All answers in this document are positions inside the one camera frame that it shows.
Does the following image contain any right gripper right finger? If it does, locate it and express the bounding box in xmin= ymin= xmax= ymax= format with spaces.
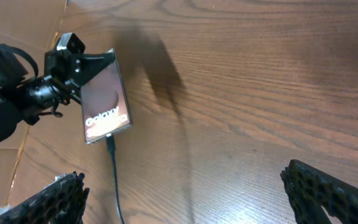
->
xmin=280 ymin=159 xmax=358 ymax=223

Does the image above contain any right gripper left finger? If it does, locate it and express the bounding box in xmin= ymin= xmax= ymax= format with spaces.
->
xmin=0 ymin=172 xmax=90 ymax=224

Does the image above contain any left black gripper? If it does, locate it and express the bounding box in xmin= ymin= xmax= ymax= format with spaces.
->
xmin=44 ymin=49 xmax=114 ymax=105

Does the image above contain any Samsung Galaxy smartphone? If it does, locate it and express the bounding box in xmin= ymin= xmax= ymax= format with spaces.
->
xmin=81 ymin=58 xmax=132 ymax=144

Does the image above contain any black charging cable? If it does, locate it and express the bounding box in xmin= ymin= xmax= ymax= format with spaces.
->
xmin=105 ymin=134 xmax=126 ymax=224

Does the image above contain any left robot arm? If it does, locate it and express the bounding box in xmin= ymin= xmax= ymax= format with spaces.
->
xmin=0 ymin=44 xmax=116 ymax=142

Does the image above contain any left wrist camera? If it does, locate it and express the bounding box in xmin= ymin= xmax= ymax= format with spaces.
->
xmin=55 ymin=32 xmax=85 ymax=54

